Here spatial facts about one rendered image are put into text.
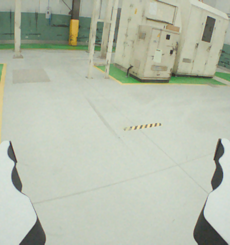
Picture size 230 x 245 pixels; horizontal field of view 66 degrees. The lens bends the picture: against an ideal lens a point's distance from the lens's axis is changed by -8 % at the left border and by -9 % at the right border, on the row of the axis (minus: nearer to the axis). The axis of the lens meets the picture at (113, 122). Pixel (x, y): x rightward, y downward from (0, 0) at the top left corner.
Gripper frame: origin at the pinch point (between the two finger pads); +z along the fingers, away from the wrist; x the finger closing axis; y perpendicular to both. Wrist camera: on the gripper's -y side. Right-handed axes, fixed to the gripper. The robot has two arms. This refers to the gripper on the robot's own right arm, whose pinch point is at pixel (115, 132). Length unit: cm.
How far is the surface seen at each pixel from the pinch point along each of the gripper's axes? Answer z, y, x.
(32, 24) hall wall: 899, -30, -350
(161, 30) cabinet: 422, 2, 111
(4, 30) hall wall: 844, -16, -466
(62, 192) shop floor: 85, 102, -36
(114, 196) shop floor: 86, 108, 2
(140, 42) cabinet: 436, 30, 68
